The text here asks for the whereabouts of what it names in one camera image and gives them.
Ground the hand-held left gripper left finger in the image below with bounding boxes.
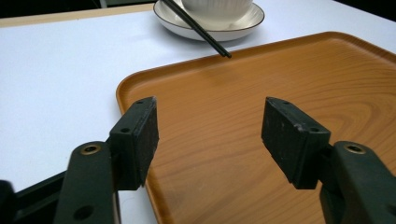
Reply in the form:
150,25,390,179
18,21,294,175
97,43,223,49
52,95,160,224

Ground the white plate with dark rim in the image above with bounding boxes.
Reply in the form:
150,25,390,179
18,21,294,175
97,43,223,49
152,0,265,43

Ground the black chopstick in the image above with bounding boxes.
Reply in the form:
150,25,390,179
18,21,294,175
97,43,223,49
160,0,228,59
164,0,233,59

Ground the white ribbed bowl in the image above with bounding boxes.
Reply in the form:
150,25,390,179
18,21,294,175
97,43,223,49
180,0,254,22

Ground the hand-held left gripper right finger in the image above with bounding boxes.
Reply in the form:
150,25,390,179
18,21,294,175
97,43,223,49
261,96,396,224

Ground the brown wooden tray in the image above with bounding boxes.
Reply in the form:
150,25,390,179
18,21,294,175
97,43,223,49
115,31,396,224

